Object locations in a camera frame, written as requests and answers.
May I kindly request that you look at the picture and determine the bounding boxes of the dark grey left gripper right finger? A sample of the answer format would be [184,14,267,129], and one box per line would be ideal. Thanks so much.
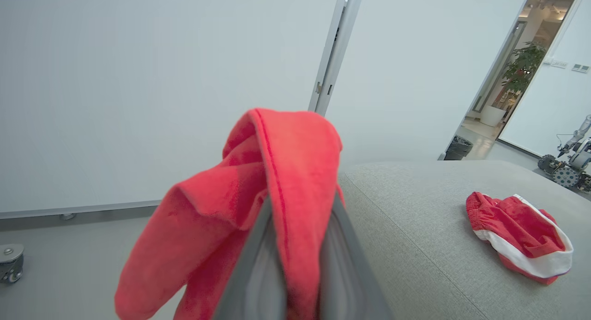
[318,193,393,320]

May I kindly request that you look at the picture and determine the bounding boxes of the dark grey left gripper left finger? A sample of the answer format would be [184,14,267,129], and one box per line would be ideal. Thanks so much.
[212,198,289,320]

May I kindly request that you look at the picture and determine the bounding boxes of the plain red garment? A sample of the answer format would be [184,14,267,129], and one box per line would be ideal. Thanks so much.
[115,109,344,320]

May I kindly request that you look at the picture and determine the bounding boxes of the red shorts with white stripes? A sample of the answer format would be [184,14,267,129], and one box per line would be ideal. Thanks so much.
[465,192,574,285]

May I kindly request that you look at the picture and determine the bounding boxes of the grey fabric sofa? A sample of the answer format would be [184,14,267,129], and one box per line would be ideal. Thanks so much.
[337,161,591,320]

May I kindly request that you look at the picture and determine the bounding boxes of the black waste bin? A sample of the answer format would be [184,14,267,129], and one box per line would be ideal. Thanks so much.
[444,135,474,161]

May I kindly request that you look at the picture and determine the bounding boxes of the white plant pot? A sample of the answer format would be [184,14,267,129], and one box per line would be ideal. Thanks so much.
[480,105,506,127]

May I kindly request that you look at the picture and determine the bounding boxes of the partition caster wheel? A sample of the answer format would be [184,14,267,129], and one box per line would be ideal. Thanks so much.
[0,244,24,284]

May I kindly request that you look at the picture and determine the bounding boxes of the grey wheeled robot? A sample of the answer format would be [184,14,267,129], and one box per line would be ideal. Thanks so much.
[537,115,591,193]

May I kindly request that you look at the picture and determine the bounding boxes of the green potted tree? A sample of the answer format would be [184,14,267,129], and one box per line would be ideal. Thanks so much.
[501,42,548,110]

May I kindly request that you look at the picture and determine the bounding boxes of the aluminium partition bottom rail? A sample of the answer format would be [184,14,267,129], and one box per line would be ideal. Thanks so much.
[0,200,162,220]

